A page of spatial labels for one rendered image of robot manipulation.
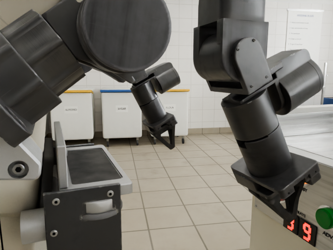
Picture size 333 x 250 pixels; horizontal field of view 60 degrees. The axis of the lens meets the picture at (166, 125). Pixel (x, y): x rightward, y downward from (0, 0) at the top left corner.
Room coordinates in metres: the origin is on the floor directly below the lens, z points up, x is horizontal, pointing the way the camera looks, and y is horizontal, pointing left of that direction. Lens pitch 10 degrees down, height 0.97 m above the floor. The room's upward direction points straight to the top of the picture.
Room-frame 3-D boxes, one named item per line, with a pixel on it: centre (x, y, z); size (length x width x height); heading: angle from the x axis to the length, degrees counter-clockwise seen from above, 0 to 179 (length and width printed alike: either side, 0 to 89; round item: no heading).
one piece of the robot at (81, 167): (0.48, 0.17, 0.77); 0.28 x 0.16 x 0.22; 22
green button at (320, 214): (0.40, -0.24, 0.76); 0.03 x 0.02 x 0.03; 21
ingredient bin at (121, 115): (4.06, 0.63, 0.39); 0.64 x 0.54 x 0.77; 9
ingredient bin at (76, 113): (3.95, 1.27, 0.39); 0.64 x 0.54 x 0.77; 11
